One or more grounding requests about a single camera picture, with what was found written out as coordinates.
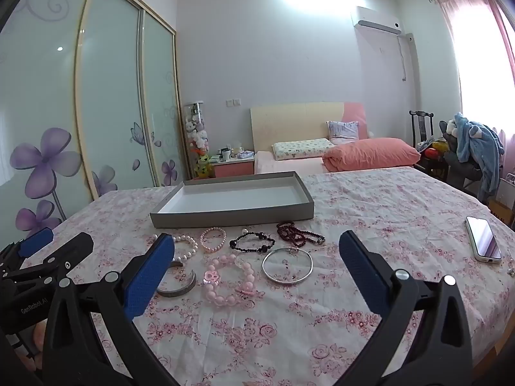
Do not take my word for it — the pink curtain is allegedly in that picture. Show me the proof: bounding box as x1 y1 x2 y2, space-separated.
435 0 515 157

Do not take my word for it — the black bead bracelet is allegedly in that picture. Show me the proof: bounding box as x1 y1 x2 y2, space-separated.
229 231 276 254

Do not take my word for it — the white patterned pillow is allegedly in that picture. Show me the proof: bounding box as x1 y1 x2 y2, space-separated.
271 138 337 161

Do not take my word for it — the glass wardrobe with purple flowers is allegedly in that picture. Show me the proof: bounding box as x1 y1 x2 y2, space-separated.
0 0 191 244

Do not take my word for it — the thin silver bangle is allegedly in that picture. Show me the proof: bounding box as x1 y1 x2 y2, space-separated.
261 248 314 286

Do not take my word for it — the large pink bead bracelet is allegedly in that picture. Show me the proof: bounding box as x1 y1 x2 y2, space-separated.
202 253 257 306

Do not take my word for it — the small lilac printed pillow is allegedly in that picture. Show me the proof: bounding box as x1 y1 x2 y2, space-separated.
325 121 360 144

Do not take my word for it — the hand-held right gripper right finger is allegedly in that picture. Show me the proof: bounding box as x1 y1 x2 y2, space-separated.
334 230 474 386

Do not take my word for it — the beige and pink headboard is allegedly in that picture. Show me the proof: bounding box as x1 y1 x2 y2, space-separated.
250 102 368 153

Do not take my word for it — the clear tube of plush toys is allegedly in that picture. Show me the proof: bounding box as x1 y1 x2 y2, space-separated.
183 100 212 180

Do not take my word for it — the salmon pink pillow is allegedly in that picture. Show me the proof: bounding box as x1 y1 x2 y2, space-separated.
323 137 421 173

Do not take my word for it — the wide silver cuff bracelet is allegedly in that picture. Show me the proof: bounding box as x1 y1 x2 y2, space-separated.
155 261 198 299

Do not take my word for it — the pink pearl bracelet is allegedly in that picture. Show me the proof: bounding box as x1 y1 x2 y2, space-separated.
200 227 228 253

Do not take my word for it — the white smartphone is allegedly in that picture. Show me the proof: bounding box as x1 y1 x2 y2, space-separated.
465 216 504 264

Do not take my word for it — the grey cardboard tray box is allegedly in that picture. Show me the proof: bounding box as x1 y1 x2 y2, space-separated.
150 171 315 229

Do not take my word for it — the person's left hand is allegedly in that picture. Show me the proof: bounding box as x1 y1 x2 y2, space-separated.
24 321 47 371

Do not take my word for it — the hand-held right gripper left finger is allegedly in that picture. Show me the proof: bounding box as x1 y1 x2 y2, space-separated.
40 233 180 386

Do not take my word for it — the pink floral cloth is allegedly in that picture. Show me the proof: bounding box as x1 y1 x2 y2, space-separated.
0 167 515 386

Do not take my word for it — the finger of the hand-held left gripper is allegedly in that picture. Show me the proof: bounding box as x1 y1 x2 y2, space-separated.
6 232 95 289
0 227 54 275

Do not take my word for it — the light blue plush garment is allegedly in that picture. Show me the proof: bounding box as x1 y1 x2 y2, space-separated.
454 112 506 202

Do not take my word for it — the pink bed mattress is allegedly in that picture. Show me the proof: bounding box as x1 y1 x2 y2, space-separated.
256 151 327 176

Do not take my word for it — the dark red bead bracelet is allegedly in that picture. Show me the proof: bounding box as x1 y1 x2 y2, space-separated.
276 221 326 248

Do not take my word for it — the white air conditioner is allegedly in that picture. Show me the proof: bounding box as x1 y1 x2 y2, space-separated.
350 6 402 35

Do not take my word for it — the white pearl bracelet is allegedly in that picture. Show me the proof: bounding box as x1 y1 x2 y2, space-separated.
173 234 199 263

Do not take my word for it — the dark wooden chair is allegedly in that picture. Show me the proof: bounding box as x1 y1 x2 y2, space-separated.
409 110 435 148

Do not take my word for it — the pink nightstand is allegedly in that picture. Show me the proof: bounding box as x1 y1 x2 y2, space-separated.
213 157 255 179

